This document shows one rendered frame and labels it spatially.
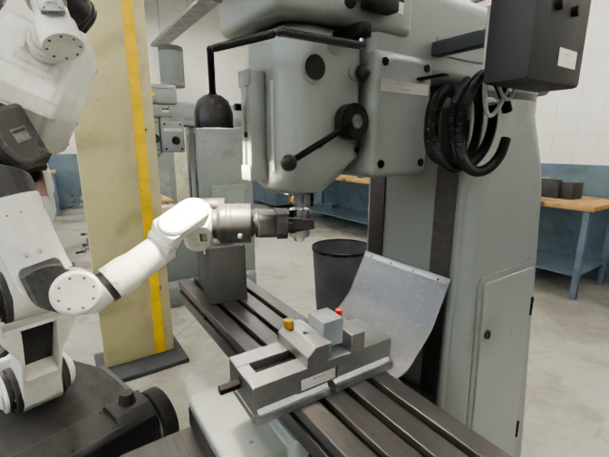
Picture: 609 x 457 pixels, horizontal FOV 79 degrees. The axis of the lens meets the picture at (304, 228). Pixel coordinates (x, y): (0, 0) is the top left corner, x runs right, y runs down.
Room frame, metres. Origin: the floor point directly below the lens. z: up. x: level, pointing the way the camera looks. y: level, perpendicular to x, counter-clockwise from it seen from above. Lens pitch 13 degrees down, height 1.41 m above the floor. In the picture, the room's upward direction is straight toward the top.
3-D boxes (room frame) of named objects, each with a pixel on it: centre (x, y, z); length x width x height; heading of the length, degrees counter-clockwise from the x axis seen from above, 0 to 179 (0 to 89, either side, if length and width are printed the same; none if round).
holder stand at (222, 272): (1.22, 0.29, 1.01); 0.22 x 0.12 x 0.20; 26
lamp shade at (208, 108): (0.73, 0.17, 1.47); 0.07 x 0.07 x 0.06
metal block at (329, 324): (0.74, -0.05, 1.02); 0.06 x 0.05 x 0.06; 32
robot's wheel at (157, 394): (1.09, 0.50, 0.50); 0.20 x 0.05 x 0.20; 50
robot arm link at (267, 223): (0.82, 0.10, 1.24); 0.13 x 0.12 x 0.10; 9
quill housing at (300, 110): (0.83, 0.01, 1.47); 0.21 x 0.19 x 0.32; 34
